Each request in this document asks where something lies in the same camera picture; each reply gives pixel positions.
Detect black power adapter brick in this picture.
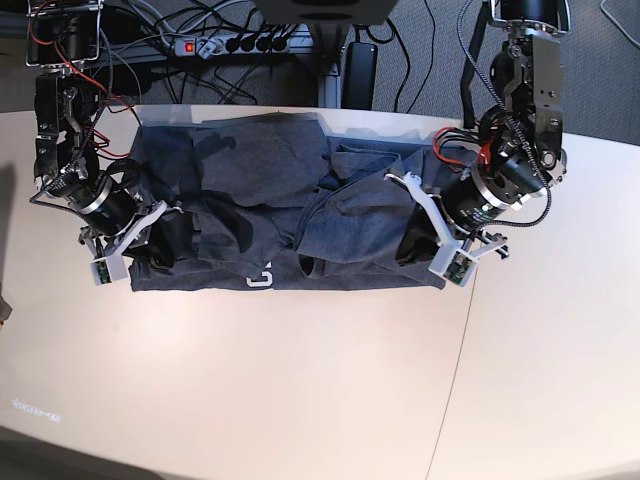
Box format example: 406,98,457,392
341,42,378,110

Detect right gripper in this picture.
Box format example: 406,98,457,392
30,159,175,271

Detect tangled black floor cables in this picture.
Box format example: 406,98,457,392
99,0,321,106

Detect aluminium frame post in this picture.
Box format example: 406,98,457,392
310,23,347,109

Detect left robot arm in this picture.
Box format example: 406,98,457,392
396,1,570,265

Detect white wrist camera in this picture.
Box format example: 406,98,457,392
90,255,128,286
428,244,478,288

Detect white power strip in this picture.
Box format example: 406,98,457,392
172,33,291,60

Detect grey cable on carpet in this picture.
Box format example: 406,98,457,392
599,0,640,51

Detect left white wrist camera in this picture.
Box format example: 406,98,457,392
428,244,478,288

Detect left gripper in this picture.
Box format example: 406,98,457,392
395,159,550,266

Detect black camera mount housing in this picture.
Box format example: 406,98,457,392
252,0,398,25

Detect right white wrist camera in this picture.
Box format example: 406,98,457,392
90,255,128,286

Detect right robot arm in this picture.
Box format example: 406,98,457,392
26,1,174,284

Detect blue grey T-shirt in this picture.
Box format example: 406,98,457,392
129,114,444,291

